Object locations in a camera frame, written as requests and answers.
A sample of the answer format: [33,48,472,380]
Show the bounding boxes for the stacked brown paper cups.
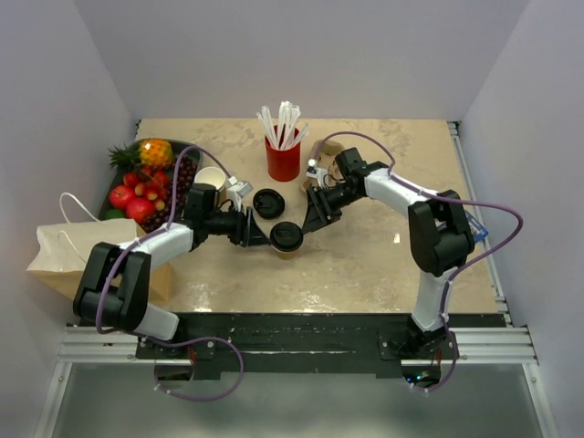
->
[194,166,227,205]

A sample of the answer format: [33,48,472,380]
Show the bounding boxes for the green lime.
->
[104,209,126,220]

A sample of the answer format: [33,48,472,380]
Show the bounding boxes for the blue card packet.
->
[465,211,488,243]

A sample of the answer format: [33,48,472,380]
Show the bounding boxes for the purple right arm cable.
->
[312,131,525,393]

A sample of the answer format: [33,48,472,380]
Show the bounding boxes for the dark red grape bunch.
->
[141,156,197,233]

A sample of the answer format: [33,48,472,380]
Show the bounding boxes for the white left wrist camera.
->
[226,176,254,204]

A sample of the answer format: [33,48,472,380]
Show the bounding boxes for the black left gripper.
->
[204,203,271,246]

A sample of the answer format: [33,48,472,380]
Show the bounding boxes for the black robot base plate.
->
[78,312,508,381]

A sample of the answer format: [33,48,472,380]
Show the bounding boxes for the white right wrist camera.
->
[306,158,329,186]

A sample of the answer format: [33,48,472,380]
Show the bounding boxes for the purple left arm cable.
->
[95,145,245,403]

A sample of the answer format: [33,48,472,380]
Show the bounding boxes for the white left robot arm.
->
[73,179,269,358]

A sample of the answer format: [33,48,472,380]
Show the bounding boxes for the white wrapped straw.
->
[276,101,289,150]
[260,106,282,148]
[255,111,280,150]
[285,124,308,150]
[282,102,301,150]

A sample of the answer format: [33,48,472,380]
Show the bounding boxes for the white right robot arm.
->
[302,148,475,359]

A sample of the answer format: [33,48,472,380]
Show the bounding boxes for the orange pineapple fruit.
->
[109,138,174,170]

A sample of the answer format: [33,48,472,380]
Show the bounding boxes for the dark green fruit tray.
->
[98,139,202,221]

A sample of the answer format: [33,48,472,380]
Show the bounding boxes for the brown paper takeout bag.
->
[26,214,145,299]

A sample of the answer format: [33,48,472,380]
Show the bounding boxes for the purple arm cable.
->
[95,145,245,403]
[312,131,525,393]

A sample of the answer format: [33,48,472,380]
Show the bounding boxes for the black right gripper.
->
[301,182,363,235]

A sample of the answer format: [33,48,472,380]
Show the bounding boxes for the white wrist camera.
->
[306,158,329,186]
[226,176,254,204]

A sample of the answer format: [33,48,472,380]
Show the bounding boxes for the white paper coffee cup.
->
[274,247,299,260]

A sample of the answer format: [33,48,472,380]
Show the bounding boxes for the red apple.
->
[109,184,136,211]
[125,197,155,224]

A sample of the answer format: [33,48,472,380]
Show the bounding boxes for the black plastic cup lid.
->
[253,188,286,220]
[269,221,304,252]

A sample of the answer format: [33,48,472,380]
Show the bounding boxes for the red ribbed straw cup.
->
[264,136,301,183]

